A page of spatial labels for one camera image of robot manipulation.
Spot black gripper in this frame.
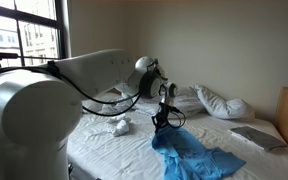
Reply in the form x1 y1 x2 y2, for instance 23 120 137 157
151 102 176 131

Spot blue t-shirt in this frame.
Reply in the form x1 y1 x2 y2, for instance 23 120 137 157
152 128 245 180

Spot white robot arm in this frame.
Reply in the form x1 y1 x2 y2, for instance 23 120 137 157
0 49 167 180

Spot grey duvet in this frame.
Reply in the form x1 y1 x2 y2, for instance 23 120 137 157
82 87 204 117

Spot crumpled white cloth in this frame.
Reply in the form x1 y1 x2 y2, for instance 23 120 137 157
107 114 131 137

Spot white pillow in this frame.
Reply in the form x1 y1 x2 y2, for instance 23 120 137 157
192 84 255 120

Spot white bed sheet mattress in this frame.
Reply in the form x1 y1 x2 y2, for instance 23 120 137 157
68 111 288 180

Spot grey folded cloth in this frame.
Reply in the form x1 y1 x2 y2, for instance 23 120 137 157
229 126 286 151

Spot black window frame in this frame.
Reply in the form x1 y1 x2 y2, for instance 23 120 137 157
0 0 66 66

